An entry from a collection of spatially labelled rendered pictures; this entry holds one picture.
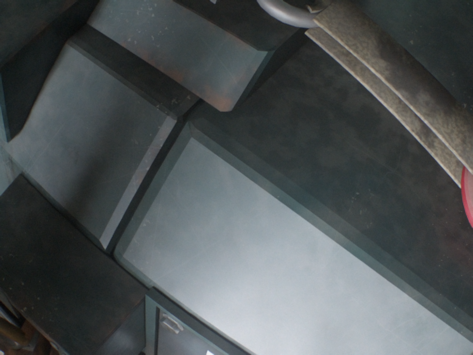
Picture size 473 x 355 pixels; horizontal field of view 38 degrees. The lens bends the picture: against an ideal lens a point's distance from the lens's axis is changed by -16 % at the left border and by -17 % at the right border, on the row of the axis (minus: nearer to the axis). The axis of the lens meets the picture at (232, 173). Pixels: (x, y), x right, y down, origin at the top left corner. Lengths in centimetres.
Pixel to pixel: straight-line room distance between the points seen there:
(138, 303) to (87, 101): 13
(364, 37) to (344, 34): 1
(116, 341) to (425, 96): 26
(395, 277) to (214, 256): 11
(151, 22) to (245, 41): 6
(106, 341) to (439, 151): 24
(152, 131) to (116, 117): 3
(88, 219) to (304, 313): 15
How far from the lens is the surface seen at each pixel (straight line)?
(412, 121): 46
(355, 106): 48
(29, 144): 51
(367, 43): 45
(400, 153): 47
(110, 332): 47
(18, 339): 53
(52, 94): 50
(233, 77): 45
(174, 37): 46
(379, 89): 46
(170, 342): 54
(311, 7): 45
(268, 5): 45
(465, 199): 44
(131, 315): 48
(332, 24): 45
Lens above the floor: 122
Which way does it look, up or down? 59 degrees down
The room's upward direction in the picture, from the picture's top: 14 degrees clockwise
